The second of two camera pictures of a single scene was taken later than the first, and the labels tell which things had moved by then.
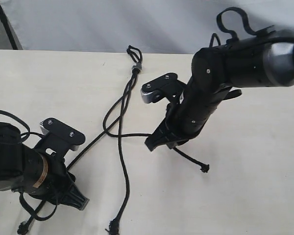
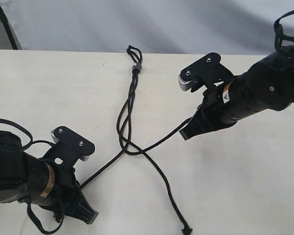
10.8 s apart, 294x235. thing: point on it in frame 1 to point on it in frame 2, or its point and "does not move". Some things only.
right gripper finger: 162,135 to 194,128
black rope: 114,227 to 128,142
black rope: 23,227 to 124,148
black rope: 205,168 to 149,147
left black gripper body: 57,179 to 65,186
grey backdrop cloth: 155,26 does not move
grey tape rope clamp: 138,65 does not move
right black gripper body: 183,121 to 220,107
